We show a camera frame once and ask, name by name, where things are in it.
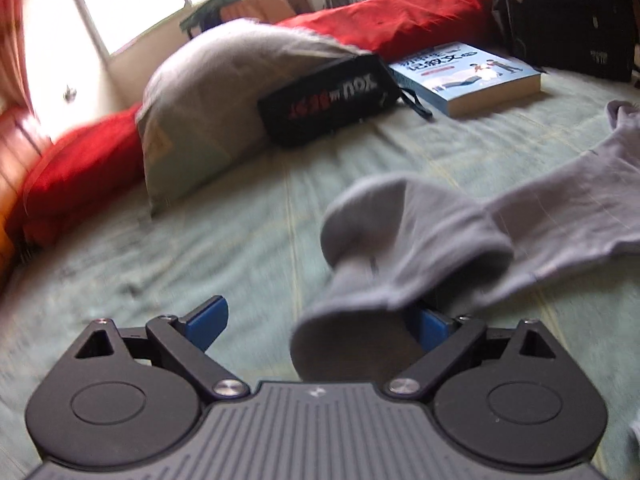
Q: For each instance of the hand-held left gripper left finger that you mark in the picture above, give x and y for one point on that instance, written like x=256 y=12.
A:
x=207 y=322

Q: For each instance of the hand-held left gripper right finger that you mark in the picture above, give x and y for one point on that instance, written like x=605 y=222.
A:
x=435 y=330

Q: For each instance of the red pillow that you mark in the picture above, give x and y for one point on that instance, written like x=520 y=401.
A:
x=80 y=175
x=400 y=15

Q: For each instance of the grey pillow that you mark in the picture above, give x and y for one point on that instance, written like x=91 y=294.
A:
x=210 y=100

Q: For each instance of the blue cover book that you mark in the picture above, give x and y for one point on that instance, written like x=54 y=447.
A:
x=450 y=80

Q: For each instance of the black printed pouch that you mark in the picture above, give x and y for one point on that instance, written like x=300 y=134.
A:
x=325 y=100

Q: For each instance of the wooden headboard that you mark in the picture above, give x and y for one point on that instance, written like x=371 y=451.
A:
x=15 y=160

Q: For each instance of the red pillow far side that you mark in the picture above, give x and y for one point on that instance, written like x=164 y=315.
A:
x=400 y=15

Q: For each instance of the brown cardboard box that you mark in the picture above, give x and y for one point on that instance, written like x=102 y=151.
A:
x=270 y=2

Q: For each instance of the black backpack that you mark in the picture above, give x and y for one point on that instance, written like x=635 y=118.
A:
x=560 y=15

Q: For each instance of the orange striped curtain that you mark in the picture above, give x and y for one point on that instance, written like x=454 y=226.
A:
x=12 y=35

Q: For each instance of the wall hook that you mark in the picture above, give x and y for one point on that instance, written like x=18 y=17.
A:
x=70 y=93

